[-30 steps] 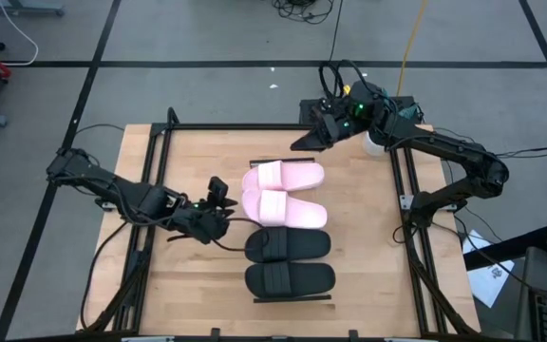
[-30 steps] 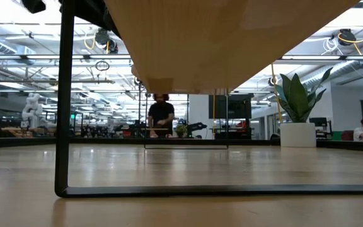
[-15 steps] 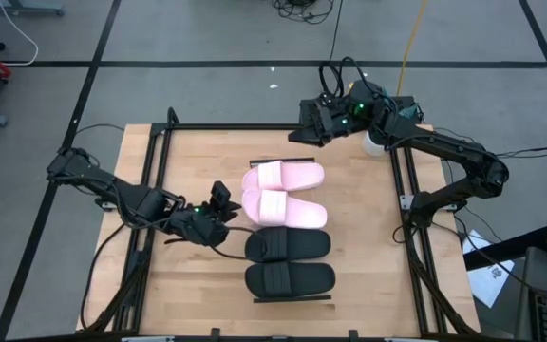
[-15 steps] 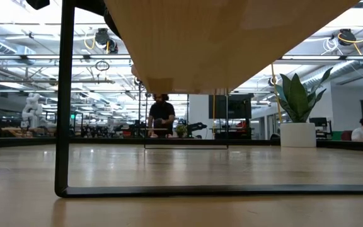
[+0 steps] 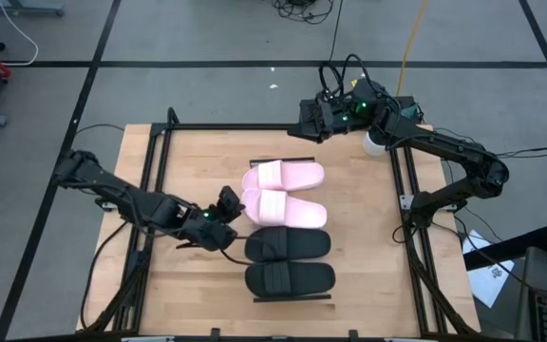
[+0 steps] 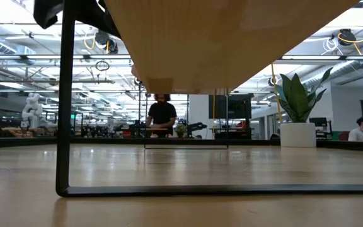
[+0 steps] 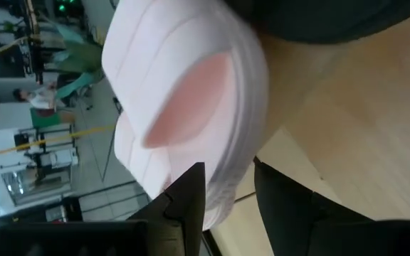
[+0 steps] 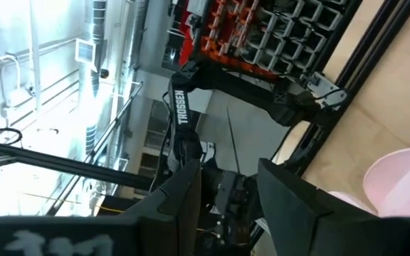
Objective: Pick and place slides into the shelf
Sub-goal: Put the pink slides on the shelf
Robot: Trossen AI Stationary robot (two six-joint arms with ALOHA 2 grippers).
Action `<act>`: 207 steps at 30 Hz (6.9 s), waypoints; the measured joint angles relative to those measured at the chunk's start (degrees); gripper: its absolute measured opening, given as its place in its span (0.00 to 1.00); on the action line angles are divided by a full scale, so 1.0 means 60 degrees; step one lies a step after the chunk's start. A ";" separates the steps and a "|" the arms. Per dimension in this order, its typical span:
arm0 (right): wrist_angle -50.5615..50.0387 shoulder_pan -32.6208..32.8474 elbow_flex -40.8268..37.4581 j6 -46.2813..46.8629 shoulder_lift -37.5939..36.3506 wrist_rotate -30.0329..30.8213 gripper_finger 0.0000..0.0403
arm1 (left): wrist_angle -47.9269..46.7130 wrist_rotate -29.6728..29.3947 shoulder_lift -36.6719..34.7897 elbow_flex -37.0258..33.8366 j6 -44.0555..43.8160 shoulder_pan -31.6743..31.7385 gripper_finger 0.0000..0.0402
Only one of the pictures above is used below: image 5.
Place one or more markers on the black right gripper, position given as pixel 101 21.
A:
pixel 326 119

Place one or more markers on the pink slide sandal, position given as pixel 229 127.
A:
pixel 292 175
pixel 292 211

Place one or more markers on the black table beam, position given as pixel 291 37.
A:
pixel 506 248

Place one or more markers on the grey laptop with black keyboard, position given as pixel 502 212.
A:
pixel 539 275

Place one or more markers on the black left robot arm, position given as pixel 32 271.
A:
pixel 150 209

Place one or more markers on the grey desk foot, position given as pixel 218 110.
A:
pixel 22 9

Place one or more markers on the black slide sandal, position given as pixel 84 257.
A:
pixel 297 244
pixel 292 280

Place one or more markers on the white paper sheet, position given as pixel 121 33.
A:
pixel 489 285

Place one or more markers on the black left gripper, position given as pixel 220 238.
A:
pixel 228 202

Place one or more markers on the black aluminium table frame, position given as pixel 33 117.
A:
pixel 254 127

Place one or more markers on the wooden shelf with black rails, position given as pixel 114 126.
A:
pixel 292 298

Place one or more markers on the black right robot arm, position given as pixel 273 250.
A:
pixel 444 145

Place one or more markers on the green plant in white pot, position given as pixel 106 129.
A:
pixel 373 145

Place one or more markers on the black table clamp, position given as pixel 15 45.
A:
pixel 353 334
pixel 214 333

